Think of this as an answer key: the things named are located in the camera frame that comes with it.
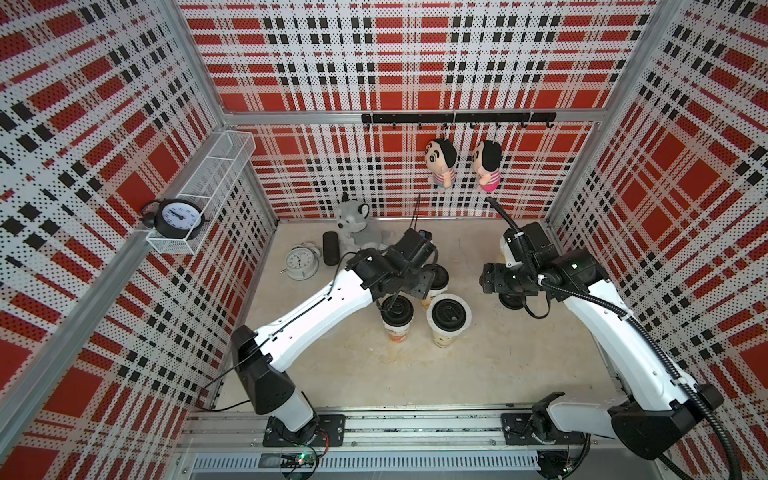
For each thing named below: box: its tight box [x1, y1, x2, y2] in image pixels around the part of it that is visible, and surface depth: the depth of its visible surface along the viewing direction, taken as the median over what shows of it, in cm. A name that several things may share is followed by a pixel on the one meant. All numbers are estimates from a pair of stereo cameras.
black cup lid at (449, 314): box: [432, 298, 467, 332], surface depth 76 cm
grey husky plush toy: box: [336, 192, 391, 250], surface depth 100 cm
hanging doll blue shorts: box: [425, 139, 457, 191], surface depth 95 cm
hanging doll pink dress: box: [473, 140, 503, 192], surface depth 97 cm
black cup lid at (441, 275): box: [421, 263, 449, 290], surface depth 84 cm
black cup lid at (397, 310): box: [380, 295, 414, 327], surface depth 78 cm
